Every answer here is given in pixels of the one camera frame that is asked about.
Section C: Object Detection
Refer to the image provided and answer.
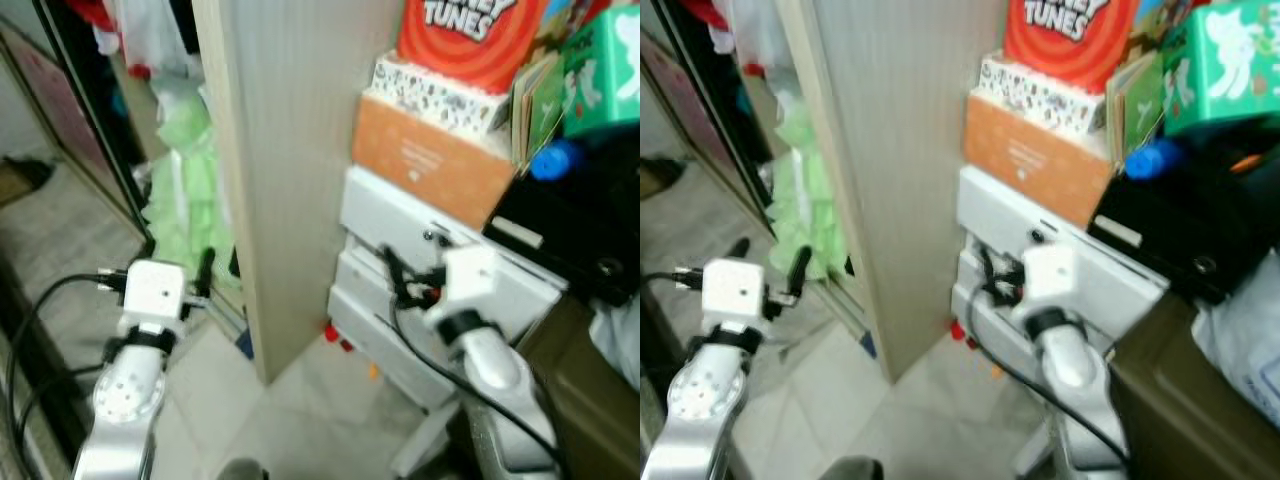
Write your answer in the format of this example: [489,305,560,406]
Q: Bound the white drawer unit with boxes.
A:
[325,165,569,479]
[948,165,1171,479]

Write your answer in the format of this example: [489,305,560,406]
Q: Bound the light green sheer dress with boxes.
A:
[143,85,241,293]
[765,90,851,283]

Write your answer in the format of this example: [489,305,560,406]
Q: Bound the orange cardboard box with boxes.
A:
[350,93,518,231]
[962,93,1118,229]

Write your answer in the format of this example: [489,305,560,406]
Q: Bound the dark shoe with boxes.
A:
[0,155,58,206]
[640,155,688,199]

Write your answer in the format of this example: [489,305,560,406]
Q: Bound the white plastic bag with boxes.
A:
[1188,250,1280,431]
[590,295,641,393]

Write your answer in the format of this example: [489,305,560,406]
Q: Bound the black case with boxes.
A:
[480,128,641,309]
[1085,130,1280,304]

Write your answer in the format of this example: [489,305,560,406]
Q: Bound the white patterned box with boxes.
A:
[975,55,1116,139]
[370,55,513,139]

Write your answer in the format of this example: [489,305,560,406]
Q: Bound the blue round cap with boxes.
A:
[1123,137,1189,183]
[528,137,587,183]

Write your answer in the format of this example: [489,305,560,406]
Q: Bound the dark olive bin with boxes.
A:
[515,293,641,480]
[1105,290,1280,480]

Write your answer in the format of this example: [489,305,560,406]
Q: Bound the thin green children's books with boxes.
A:
[510,48,569,169]
[1103,48,1169,166]

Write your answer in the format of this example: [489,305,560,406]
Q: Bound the green white printed box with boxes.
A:
[1160,0,1280,139]
[558,3,641,139]

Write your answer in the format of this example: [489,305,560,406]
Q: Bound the red Looney Tunes box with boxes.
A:
[395,0,553,98]
[1003,0,1151,96]

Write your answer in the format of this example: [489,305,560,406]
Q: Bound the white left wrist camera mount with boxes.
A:
[120,260,188,336]
[700,258,769,336]

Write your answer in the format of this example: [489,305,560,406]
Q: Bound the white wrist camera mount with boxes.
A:
[700,258,769,336]
[425,245,501,321]
[1010,243,1086,326]
[120,260,188,336]

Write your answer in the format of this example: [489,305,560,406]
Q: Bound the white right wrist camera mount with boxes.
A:
[425,245,501,321]
[1010,243,1086,326]

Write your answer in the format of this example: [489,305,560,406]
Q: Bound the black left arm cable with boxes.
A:
[5,268,126,480]
[640,268,706,301]

